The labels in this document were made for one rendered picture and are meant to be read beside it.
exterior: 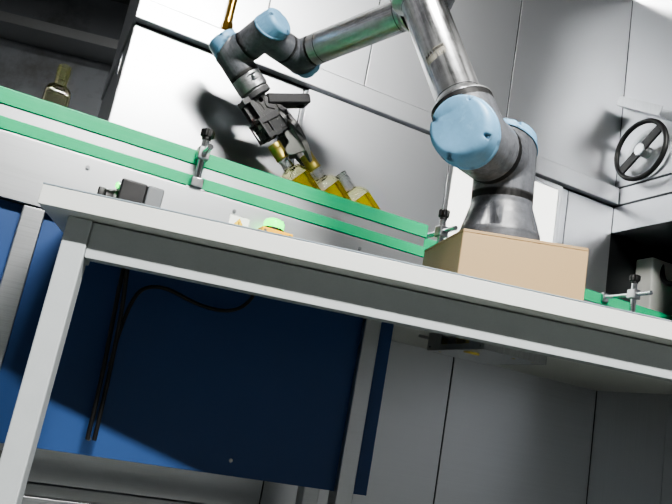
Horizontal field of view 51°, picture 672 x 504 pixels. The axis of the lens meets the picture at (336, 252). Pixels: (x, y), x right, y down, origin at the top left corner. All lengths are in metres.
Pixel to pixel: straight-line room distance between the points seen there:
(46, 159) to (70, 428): 0.50
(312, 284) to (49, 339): 0.43
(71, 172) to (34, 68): 3.48
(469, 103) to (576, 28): 1.46
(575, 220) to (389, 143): 0.73
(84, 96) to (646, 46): 3.30
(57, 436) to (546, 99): 1.79
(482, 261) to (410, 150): 0.86
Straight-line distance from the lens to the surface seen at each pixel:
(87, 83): 4.82
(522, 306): 1.26
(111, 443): 1.45
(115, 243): 1.22
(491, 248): 1.26
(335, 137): 1.96
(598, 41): 2.73
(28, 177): 1.45
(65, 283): 1.21
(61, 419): 1.43
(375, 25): 1.67
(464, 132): 1.24
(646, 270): 2.57
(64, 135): 1.49
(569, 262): 1.32
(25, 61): 4.94
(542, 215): 2.31
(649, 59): 2.73
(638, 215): 2.49
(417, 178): 2.05
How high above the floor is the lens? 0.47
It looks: 13 degrees up
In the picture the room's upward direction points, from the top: 11 degrees clockwise
